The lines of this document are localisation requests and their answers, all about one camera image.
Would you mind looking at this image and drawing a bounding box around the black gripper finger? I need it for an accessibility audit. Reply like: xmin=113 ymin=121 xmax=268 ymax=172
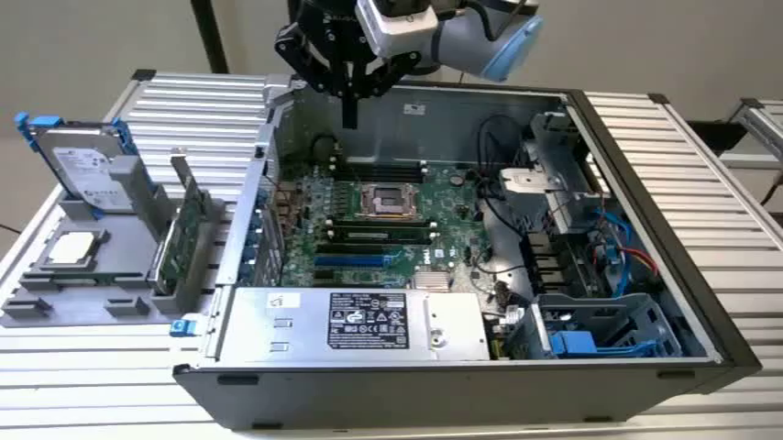
xmin=349 ymin=50 xmax=424 ymax=129
xmin=273 ymin=25 xmax=352 ymax=129

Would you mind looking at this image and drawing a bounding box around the Nvidia Quadro graphics card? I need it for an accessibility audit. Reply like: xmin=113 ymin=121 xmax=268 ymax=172
xmin=148 ymin=145 xmax=215 ymax=295

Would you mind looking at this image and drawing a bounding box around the black stand pole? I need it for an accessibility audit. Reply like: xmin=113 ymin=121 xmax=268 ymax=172
xmin=188 ymin=0 xmax=231 ymax=74

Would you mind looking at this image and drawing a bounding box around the CPU socket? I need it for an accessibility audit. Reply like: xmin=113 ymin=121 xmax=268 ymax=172
xmin=356 ymin=182 xmax=423 ymax=216

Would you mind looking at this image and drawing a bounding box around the grey metal drive cage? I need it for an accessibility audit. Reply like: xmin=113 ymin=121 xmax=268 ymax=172
xmin=497 ymin=111 xmax=613 ymax=235

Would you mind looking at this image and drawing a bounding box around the green Dell motherboard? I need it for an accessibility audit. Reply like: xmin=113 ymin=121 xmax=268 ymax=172
xmin=277 ymin=162 xmax=524 ymax=294

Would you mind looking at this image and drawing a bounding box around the installed RAM stick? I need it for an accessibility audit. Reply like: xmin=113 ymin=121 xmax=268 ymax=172
xmin=341 ymin=230 xmax=429 ymax=243

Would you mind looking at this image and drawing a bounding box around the black expansion slot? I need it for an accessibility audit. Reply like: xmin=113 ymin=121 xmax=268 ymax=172
xmin=316 ymin=242 xmax=399 ymax=256

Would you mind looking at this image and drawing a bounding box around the blue expansion slot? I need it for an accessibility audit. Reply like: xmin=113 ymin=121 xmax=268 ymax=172
xmin=313 ymin=253 xmax=392 ymax=270

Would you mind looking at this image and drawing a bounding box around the hard disk in blue carrier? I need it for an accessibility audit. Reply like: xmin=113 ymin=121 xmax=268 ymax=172
xmin=12 ymin=111 xmax=148 ymax=221

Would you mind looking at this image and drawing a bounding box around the silver chipset heatsink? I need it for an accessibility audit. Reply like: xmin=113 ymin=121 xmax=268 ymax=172
xmin=413 ymin=270 xmax=455 ymax=292

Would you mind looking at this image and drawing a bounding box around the grey parts rack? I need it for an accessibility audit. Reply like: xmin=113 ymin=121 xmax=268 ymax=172
xmin=0 ymin=155 xmax=237 ymax=329

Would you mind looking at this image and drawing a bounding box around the silver CPU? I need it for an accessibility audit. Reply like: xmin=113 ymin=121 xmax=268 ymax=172
xmin=47 ymin=232 xmax=99 ymax=267

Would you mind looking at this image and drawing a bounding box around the silver power supply unit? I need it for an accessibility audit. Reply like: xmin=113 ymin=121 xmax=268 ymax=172
xmin=216 ymin=286 xmax=495 ymax=363

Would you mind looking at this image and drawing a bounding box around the grey disk bay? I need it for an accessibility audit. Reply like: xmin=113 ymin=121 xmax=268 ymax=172
xmin=507 ymin=292 xmax=684 ymax=361

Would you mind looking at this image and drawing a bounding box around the empty blue disk carrier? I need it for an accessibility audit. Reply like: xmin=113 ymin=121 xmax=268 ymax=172
xmin=548 ymin=329 xmax=681 ymax=359

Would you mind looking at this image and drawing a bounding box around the open grey PC case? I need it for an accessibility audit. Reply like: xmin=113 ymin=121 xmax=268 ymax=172
xmin=172 ymin=72 xmax=763 ymax=432

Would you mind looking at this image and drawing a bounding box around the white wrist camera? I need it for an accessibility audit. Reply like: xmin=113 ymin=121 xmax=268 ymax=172
xmin=356 ymin=0 xmax=439 ymax=60

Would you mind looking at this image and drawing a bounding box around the short black cable loop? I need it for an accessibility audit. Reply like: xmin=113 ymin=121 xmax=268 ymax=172
xmin=309 ymin=133 xmax=341 ymax=161

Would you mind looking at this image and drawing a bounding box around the long black wire loop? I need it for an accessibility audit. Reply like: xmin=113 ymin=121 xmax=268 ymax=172
xmin=476 ymin=114 xmax=527 ymax=175

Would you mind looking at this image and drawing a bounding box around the blue SATA wire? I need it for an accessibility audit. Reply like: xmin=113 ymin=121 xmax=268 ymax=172
xmin=589 ymin=205 xmax=641 ymax=299

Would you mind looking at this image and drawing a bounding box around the red wire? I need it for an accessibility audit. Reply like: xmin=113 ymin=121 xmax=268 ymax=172
xmin=620 ymin=247 xmax=660 ymax=276

